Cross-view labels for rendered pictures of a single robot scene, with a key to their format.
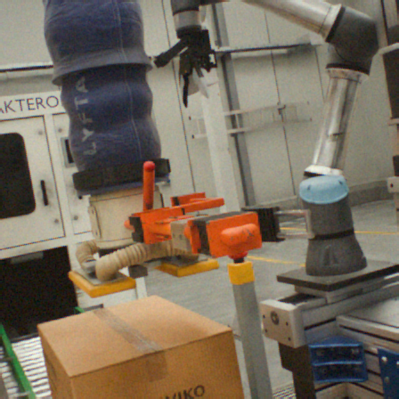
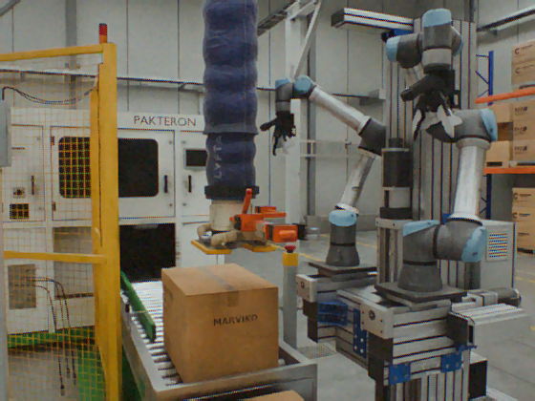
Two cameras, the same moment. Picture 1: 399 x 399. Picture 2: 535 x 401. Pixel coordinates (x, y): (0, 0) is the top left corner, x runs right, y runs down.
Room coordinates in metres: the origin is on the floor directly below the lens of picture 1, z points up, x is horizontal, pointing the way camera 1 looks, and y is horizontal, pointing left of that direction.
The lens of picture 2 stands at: (-0.66, 0.00, 1.42)
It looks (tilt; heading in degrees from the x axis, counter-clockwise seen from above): 3 degrees down; 0
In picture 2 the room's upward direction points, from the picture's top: straight up
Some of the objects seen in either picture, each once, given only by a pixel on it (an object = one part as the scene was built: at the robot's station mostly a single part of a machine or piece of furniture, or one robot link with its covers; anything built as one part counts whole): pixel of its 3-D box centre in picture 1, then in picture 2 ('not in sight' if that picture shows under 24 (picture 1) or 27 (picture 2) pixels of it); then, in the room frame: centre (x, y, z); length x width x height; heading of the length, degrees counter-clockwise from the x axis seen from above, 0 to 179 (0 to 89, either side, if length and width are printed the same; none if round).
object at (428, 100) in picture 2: not in sight; (438, 90); (0.67, -0.46, 1.66); 0.09 x 0.08 x 0.12; 114
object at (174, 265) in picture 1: (174, 256); (252, 241); (1.40, 0.08, 1.14); 0.34 x 0.10 x 0.05; 20
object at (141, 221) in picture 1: (158, 224); (248, 222); (1.13, 0.08, 1.25); 0.10 x 0.08 x 0.06; 110
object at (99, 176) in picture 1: (121, 174); (231, 190); (1.37, 0.16, 1.36); 0.23 x 0.23 x 0.04
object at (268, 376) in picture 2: not in sight; (241, 381); (1.25, 0.12, 0.58); 0.70 x 0.03 x 0.06; 113
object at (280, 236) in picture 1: (246, 223); (292, 229); (0.88, -0.07, 1.25); 0.31 x 0.03 x 0.05; 32
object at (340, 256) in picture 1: (333, 249); (342, 252); (1.42, -0.32, 1.09); 0.15 x 0.15 x 0.10
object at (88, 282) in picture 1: (97, 272); (209, 242); (1.34, 0.26, 1.14); 0.34 x 0.10 x 0.05; 20
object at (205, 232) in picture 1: (223, 233); (280, 232); (0.80, -0.03, 1.25); 0.08 x 0.07 x 0.05; 20
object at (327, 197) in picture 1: (325, 203); (342, 225); (1.43, -0.32, 1.20); 0.13 x 0.12 x 0.14; 174
